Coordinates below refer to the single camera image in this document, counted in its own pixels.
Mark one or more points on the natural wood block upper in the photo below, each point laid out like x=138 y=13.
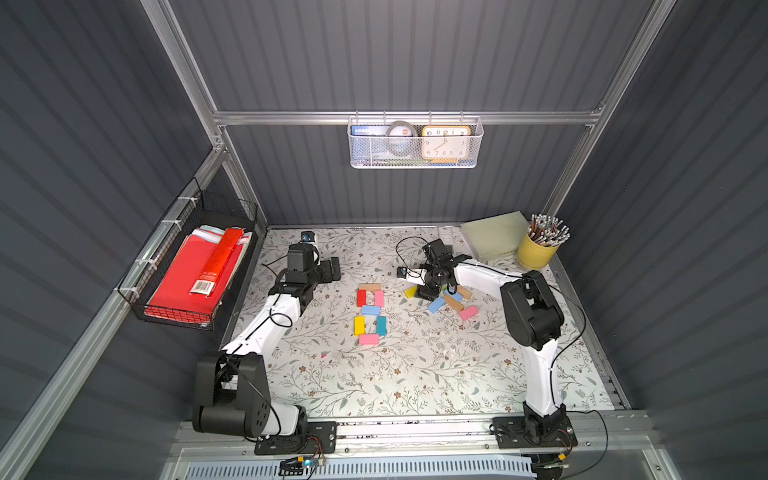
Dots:
x=466 y=294

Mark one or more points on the natural wood block lower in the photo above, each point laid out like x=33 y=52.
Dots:
x=452 y=303

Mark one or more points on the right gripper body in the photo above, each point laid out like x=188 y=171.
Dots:
x=432 y=282

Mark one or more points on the black wire side basket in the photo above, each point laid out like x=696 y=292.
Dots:
x=201 y=207

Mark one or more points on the yellow pencil cup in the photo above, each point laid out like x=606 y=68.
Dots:
x=533 y=256

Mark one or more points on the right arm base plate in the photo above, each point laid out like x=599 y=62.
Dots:
x=533 y=431

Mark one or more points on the yellow block front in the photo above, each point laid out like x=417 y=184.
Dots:
x=359 y=325

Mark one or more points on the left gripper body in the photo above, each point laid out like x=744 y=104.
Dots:
x=327 y=270

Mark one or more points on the pale green book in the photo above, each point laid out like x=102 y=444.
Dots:
x=495 y=237

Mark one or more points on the natural wood block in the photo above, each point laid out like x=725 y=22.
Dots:
x=452 y=303
x=466 y=294

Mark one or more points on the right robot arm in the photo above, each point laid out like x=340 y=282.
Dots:
x=533 y=317

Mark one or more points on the teal block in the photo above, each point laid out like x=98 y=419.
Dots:
x=381 y=326

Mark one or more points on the white wire wall basket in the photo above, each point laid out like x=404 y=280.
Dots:
x=366 y=139

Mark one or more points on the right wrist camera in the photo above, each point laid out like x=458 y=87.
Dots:
x=410 y=275

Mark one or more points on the round magnifier in basket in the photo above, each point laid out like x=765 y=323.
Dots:
x=399 y=139

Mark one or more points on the red folders stack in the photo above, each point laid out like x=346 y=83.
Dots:
x=198 y=277

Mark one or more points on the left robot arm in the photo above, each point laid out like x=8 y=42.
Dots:
x=232 y=394

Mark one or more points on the yellow block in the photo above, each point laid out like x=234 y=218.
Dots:
x=410 y=292
x=359 y=325

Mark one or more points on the orange alarm clock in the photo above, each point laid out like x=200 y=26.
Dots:
x=446 y=143

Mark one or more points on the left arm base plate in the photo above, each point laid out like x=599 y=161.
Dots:
x=316 y=437

